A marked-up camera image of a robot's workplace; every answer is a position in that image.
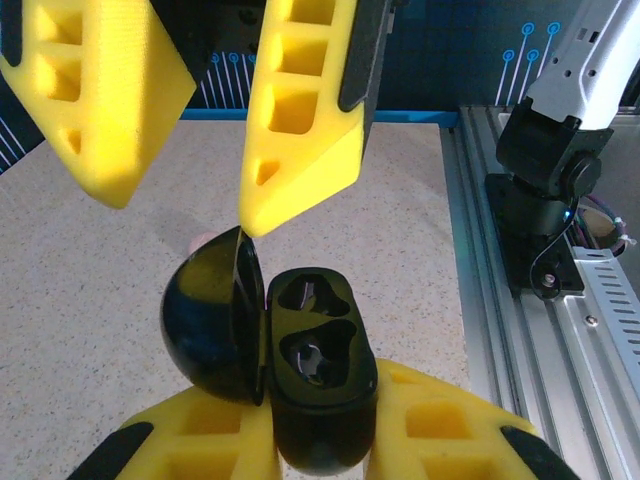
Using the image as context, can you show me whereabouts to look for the blue circuit-print side panel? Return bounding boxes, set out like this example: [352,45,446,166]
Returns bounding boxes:
[0,0,581,174]

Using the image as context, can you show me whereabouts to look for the long aluminium mounting rail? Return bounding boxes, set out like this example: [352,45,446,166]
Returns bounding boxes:
[439,104,640,480]

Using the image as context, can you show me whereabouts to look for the black earbud charging case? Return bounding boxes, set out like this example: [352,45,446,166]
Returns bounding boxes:
[159,225,379,476]

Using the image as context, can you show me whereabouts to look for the coloured wire bundle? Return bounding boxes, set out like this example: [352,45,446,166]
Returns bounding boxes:
[574,197,629,259]

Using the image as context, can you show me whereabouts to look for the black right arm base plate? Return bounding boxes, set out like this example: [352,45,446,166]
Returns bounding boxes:
[484,172,586,301]

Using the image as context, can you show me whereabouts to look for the blue-edged aluminium side rail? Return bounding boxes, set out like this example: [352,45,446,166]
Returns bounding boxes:
[179,105,459,132]

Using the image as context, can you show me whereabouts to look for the pink earbud charging case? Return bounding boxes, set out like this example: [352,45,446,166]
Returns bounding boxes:
[187,232,221,257]

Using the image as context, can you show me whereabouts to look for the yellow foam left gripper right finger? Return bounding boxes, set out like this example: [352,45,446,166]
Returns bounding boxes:
[367,357,581,480]

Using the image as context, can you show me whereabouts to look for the slotted grey cable duct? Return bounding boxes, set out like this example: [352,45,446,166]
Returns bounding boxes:
[569,244,640,401]

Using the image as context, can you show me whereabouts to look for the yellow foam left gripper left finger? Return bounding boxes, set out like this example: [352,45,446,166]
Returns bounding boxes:
[64,387,281,480]

